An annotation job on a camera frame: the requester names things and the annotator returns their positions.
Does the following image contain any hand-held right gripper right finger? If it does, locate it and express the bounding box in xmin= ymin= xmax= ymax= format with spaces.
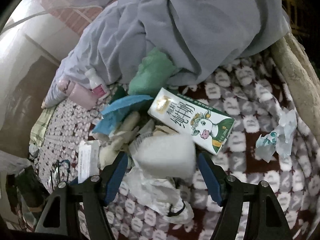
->
xmin=197 ymin=152 xmax=294 ymax=240

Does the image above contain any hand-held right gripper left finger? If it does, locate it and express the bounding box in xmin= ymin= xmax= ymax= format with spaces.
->
xmin=35 ymin=152 xmax=129 ymax=240

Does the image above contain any cream tissue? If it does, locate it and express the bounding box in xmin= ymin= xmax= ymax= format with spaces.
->
xmin=99 ymin=144 xmax=120 ymax=170
xmin=110 ymin=111 xmax=140 ymax=150

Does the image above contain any white tissue wad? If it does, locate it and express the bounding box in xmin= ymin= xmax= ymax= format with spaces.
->
xmin=131 ymin=133 xmax=197 ymax=180

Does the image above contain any flat white paper box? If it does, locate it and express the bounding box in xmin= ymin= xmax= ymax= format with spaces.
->
xmin=77 ymin=140 xmax=100 ymax=184

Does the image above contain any printed maroon and grey blanket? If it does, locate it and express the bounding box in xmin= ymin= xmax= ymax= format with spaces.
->
xmin=32 ymin=52 xmax=318 ymax=240

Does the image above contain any white plastic bag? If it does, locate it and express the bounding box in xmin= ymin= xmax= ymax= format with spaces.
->
xmin=122 ymin=166 xmax=195 ymax=225

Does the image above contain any white and green milk carton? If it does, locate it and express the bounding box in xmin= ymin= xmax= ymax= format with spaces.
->
xmin=147 ymin=87 xmax=235 ymax=155

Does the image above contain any tan cardboard scrap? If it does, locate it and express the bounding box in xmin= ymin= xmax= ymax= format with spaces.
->
xmin=152 ymin=124 xmax=175 ymax=137

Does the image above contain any crumpled white and teal wrapper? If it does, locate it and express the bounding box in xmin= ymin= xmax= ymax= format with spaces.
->
xmin=255 ymin=109 xmax=297 ymax=162

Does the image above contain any dark green cloth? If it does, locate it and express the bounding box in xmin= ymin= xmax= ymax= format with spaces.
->
xmin=111 ymin=86 xmax=128 ymax=103

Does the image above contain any plaid cloth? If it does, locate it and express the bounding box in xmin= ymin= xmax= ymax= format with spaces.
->
xmin=29 ymin=105 xmax=57 ymax=147

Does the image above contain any white bottle with pink label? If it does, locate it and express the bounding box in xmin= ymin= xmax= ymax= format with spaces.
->
xmin=84 ymin=68 xmax=108 ymax=98

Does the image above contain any striped lavender pillow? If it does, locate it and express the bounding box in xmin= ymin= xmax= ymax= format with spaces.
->
xmin=41 ymin=77 xmax=75 ymax=109

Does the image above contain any green towel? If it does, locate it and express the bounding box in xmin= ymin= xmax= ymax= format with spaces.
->
xmin=128 ymin=47 xmax=179 ymax=96

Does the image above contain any grey quilt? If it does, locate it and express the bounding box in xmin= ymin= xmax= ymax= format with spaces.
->
xmin=60 ymin=0 xmax=292 ymax=90

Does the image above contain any black hair tie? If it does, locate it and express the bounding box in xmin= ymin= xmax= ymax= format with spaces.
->
xmin=166 ymin=200 xmax=187 ymax=217

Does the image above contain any white cable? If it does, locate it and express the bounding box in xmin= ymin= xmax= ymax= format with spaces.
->
xmin=2 ymin=4 xmax=100 ymax=30

